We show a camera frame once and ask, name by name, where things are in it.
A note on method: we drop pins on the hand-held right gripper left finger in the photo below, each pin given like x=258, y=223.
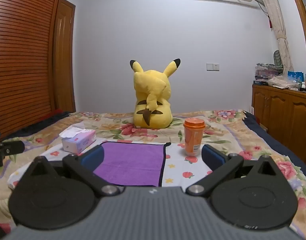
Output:
x=92, y=157

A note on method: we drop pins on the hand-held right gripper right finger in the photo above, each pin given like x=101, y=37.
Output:
x=213, y=157

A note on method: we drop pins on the purple towel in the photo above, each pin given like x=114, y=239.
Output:
x=133, y=162

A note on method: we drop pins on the tissue box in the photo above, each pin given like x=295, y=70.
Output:
x=79, y=141

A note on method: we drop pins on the orange lidded cup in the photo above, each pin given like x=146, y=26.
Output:
x=192, y=137

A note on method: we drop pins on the white fruit print cloth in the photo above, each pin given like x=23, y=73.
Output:
x=183, y=165

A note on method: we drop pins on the floral blanket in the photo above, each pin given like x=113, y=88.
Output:
x=255, y=150

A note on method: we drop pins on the dark blue bed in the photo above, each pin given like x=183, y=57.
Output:
x=280, y=142

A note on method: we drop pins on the wooden cabinet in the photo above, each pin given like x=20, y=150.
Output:
x=282, y=110

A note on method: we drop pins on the wooden louvered wardrobe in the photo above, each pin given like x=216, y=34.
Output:
x=20, y=52

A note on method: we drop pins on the yellow plush toy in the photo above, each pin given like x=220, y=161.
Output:
x=153, y=97

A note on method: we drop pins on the clear plastic bag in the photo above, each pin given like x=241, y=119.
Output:
x=280, y=82

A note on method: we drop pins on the stack of folded cloths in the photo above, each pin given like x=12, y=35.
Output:
x=267, y=72

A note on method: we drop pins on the wooden door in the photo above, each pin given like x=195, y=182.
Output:
x=65, y=57

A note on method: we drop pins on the blue and white box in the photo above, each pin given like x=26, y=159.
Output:
x=295, y=76

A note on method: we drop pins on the patterned curtain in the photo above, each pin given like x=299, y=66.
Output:
x=275, y=22

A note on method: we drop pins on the white wall socket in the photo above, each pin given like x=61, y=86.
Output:
x=212, y=66

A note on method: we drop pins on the wooden window frame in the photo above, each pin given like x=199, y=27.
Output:
x=301, y=7

